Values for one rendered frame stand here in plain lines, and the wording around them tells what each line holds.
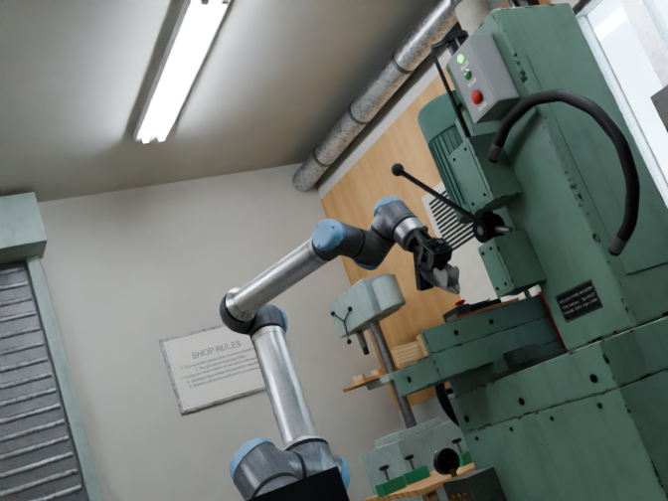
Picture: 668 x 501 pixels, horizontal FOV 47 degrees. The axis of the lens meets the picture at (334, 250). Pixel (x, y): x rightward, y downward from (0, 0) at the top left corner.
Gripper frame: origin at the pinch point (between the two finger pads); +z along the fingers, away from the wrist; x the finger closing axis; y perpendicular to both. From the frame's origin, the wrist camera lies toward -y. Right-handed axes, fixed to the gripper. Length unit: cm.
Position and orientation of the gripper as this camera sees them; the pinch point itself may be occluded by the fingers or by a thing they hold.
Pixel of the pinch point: (454, 292)
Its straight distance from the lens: 206.7
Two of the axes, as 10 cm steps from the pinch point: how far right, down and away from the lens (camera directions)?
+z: 4.6, 6.2, -6.4
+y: 1.3, -7.6, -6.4
